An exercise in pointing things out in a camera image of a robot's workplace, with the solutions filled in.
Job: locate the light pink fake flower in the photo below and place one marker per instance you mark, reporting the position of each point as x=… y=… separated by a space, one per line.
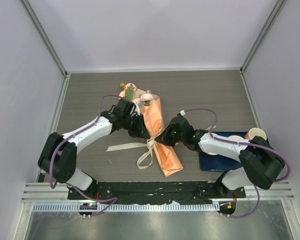
x=147 y=99

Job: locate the white slotted cable duct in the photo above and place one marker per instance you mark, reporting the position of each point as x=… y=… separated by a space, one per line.
x=90 y=207

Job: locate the white bowl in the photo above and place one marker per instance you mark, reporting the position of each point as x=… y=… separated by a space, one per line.
x=211 y=154
x=236 y=137

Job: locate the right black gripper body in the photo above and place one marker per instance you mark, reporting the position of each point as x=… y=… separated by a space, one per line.
x=173 y=137

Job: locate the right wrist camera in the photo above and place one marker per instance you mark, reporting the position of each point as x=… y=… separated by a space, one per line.
x=182 y=112

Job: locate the left white bowl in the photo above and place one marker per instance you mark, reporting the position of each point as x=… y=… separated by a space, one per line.
x=211 y=154

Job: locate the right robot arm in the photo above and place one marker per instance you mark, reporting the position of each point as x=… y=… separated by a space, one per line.
x=260 y=164

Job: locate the right white bowl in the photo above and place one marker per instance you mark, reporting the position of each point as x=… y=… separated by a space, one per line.
x=236 y=137

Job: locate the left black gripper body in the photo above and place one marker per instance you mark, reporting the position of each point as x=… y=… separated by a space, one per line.
x=133 y=122

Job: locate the pink mug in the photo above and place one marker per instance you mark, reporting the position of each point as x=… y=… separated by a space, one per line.
x=255 y=132

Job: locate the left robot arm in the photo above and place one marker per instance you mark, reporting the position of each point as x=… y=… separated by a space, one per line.
x=59 y=155

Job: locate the orange beige wrapping paper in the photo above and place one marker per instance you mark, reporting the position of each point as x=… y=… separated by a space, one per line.
x=167 y=159

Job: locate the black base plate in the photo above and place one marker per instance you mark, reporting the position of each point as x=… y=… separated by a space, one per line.
x=156 y=192

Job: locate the dark blue mat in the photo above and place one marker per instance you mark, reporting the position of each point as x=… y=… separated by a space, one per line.
x=217 y=163

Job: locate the peach fake flower with buds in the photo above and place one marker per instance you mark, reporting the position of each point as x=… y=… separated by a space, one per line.
x=128 y=91

